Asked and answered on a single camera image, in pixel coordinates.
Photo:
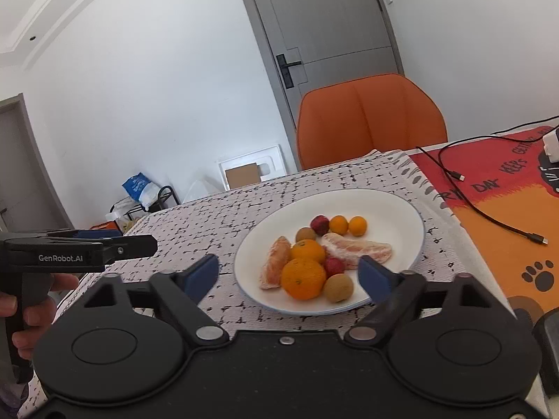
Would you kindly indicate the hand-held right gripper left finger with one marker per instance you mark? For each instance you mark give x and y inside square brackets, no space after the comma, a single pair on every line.
[203,277]

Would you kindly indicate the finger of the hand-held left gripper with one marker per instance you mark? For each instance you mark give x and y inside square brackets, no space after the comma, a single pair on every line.
[131,248]
[94,234]

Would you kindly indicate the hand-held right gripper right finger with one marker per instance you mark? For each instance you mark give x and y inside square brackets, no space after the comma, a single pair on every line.
[373,279]

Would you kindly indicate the peeled grapefruit segment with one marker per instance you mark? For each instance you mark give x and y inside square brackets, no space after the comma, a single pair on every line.
[275,268]
[356,251]

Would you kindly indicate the small red fruit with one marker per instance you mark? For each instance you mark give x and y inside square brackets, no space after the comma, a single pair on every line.
[320,224]
[334,266]

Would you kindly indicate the small kumquat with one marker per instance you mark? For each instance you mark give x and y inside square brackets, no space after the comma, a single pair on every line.
[338,224]
[357,225]

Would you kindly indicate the white plate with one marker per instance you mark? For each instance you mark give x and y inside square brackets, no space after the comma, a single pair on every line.
[384,214]

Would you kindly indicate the large orange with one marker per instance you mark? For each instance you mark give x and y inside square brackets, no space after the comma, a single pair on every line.
[303,279]

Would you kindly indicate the medium orange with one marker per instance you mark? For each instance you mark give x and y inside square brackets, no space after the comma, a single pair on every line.
[308,251]

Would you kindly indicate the person's left hand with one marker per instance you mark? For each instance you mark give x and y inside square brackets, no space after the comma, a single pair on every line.
[39,314]

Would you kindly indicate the orange box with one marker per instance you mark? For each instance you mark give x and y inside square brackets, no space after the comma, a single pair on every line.
[104,226]

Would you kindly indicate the white shopping bag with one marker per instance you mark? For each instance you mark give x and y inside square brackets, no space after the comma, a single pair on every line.
[117,211]

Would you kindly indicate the white patterned tablecloth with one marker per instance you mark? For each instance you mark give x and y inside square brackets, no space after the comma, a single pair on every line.
[209,222]

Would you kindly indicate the blue and white bag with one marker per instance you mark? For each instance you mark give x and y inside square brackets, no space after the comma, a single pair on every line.
[139,187]

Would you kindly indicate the black metal rack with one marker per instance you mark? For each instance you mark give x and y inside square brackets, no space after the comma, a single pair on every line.
[168,196]

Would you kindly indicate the translucent plastic bag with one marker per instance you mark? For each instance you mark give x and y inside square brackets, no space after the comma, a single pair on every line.
[201,190]

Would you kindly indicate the brown cardboard piece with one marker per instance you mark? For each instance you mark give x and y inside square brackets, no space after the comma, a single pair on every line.
[241,175]

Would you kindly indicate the white foam packing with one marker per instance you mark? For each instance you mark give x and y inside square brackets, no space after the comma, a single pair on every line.
[270,157]

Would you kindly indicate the orange and red mat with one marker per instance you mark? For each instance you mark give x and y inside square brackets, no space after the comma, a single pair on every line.
[502,209]

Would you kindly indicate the orange chair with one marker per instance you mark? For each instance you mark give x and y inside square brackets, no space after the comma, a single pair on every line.
[371,118]

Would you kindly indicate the white charger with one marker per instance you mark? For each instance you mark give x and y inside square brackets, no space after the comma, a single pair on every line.
[551,144]

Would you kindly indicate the grey door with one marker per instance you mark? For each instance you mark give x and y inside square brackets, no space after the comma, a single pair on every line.
[327,22]

